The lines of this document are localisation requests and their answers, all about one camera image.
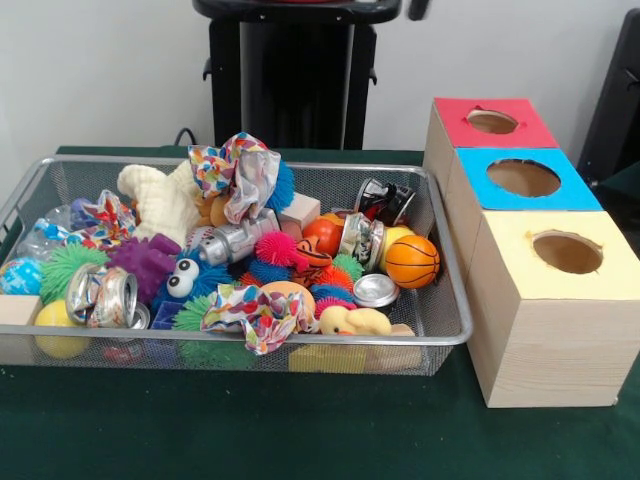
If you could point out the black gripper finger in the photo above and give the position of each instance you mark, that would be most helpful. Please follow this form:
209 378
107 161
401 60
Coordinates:
419 9

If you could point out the orange toy basketball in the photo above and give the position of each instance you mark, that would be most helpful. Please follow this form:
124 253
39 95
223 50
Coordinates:
412 262

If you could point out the cream waffle cloth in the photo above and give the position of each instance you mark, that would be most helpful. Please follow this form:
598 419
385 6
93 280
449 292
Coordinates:
160 200

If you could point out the wooden box with three holes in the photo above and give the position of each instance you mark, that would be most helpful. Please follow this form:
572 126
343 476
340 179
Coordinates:
560 350

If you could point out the black upright panel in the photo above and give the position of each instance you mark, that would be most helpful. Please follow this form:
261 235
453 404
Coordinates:
617 100

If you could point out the blue spiky rubber ball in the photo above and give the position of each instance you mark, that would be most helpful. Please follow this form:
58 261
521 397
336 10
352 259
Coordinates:
282 185

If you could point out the dark green side tablecloth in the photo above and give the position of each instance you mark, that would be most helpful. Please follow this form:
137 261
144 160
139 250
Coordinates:
625 200

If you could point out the silver toy robot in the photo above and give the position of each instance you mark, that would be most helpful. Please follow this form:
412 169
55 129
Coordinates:
225 245

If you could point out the purple knobby rubber ball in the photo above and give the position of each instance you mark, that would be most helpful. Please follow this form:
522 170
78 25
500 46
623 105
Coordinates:
145 262

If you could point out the crushed silver drink can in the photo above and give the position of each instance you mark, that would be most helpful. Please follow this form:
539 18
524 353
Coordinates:
102 297

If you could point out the green spiky rubber ball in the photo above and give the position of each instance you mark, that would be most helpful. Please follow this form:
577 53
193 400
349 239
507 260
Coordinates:
65 270

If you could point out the yellow ball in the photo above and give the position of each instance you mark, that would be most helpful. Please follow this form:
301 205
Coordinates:
50 315

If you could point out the blue globe ball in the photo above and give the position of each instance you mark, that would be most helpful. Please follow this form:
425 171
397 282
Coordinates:
20 276

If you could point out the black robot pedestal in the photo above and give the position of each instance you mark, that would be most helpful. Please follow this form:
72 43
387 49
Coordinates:
300 75

